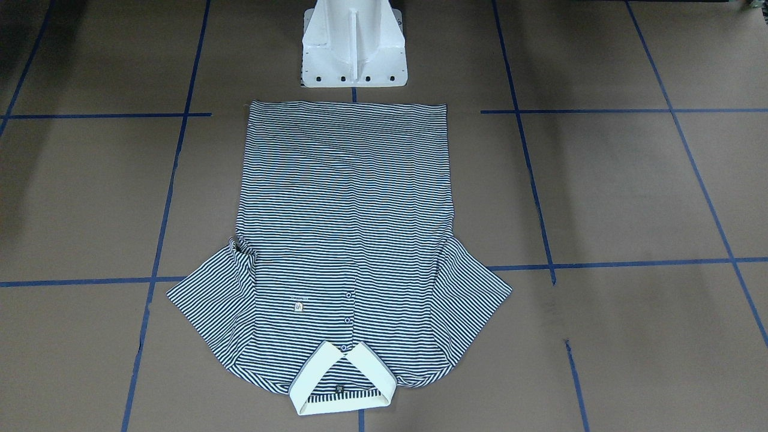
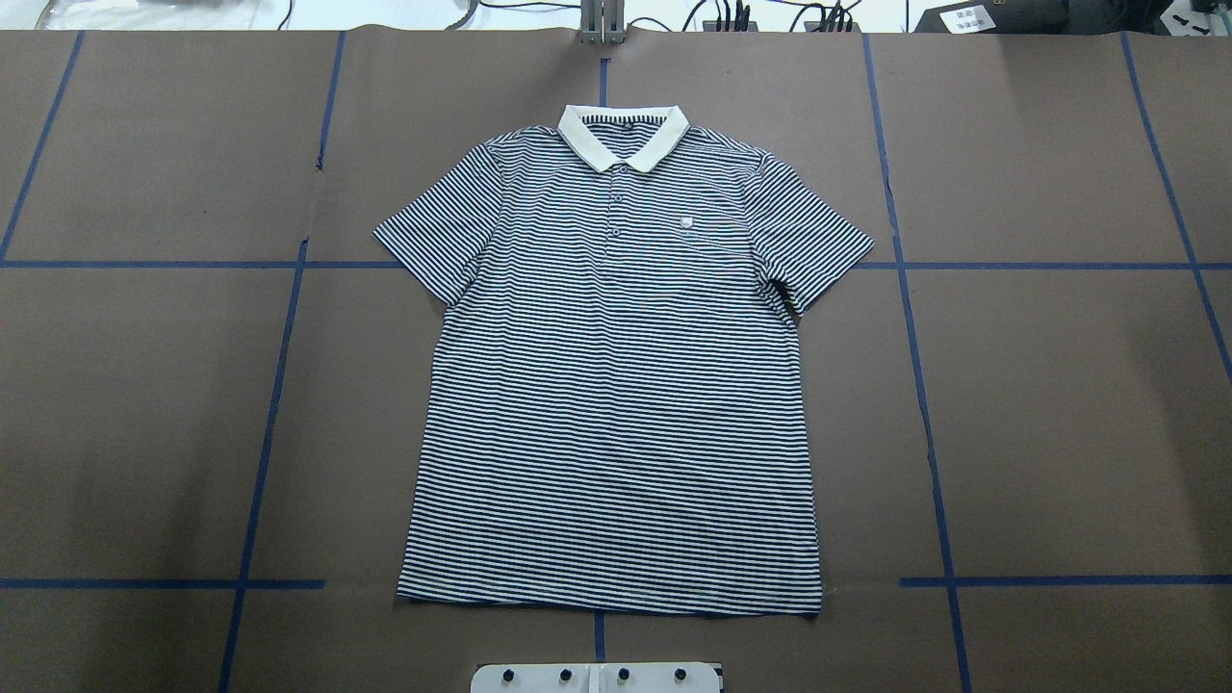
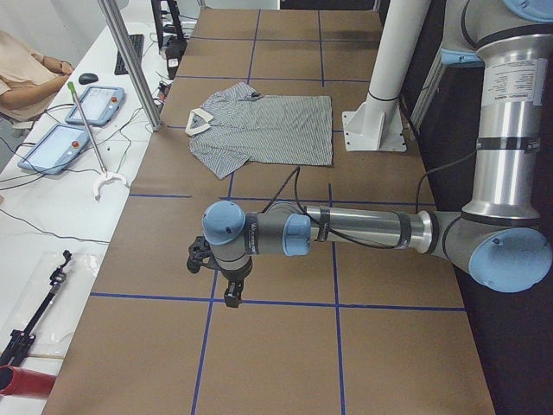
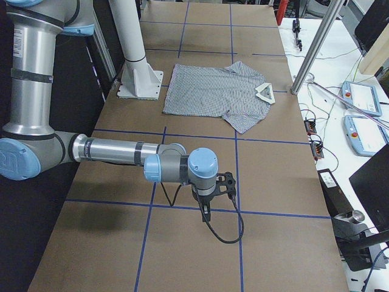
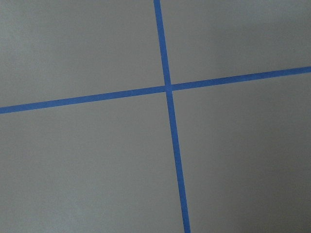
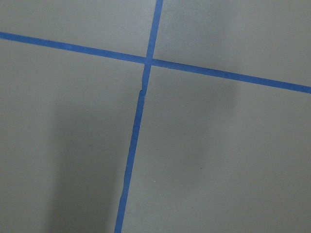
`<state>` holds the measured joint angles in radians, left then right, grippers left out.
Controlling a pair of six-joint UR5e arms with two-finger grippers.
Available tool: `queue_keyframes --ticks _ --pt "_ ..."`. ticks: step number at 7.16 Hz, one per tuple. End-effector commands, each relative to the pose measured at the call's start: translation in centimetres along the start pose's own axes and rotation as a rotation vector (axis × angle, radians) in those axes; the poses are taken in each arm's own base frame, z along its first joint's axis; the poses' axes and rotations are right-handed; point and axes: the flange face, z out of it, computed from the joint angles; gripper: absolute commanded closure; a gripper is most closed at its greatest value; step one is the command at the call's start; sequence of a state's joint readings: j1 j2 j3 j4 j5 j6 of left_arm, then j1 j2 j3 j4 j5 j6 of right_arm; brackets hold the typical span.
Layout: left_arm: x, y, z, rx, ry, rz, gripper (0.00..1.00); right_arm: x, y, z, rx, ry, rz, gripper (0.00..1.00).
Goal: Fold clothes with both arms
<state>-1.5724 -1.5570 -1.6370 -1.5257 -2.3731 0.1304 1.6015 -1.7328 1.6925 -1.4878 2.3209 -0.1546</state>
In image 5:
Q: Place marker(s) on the blue tape strip crosswise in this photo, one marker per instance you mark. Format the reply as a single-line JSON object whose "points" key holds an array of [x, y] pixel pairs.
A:
{"points": [[153, 90]]}

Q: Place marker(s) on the blue tape strip lengthwise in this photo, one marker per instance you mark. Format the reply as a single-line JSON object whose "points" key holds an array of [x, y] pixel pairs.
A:
{"points": [[172, 118]]}

